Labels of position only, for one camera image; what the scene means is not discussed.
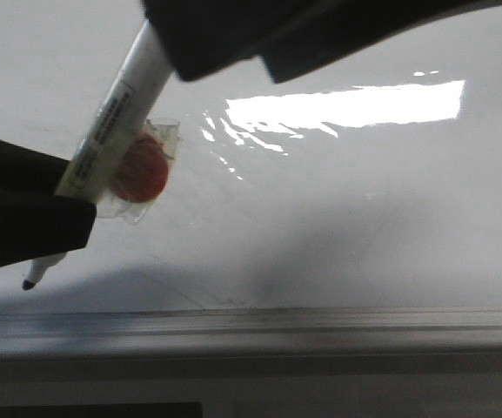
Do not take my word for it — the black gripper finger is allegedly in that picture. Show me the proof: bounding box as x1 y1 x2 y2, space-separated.
142 0 502 83
0 140 97 267

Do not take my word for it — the white dry-erase marker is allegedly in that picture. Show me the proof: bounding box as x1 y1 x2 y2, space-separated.
21 20 172 291

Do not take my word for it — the red round magnet with tape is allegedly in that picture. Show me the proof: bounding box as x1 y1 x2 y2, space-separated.
97 118 181 225

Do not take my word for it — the white whiteboard with aluminium frame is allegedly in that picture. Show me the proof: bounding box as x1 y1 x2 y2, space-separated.
0 7 502 361

